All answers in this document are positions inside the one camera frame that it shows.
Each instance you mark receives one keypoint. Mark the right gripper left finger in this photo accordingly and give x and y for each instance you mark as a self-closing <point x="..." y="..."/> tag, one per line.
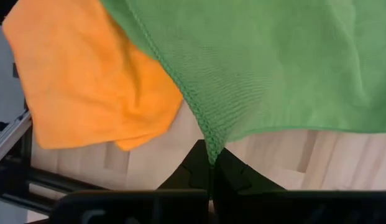
<point x="192" y="171"/>

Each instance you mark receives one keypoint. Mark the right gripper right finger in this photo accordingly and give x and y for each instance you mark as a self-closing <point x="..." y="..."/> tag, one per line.
<point x="236" y="177"/>

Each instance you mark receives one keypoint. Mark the green microfiber towel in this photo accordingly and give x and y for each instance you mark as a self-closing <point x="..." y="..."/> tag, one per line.
<point x="273" y="62"/>

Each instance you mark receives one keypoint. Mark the orange microfiber towel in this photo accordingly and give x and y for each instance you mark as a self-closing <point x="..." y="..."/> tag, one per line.
<point x="87" y="77"/>

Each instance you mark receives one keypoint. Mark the black metal table frame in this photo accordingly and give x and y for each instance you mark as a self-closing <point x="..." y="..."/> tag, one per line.
<point x="40" y="180"/>

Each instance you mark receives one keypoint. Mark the grey metal bracket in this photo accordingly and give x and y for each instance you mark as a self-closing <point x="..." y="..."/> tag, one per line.
<point x="9" y="137"/>

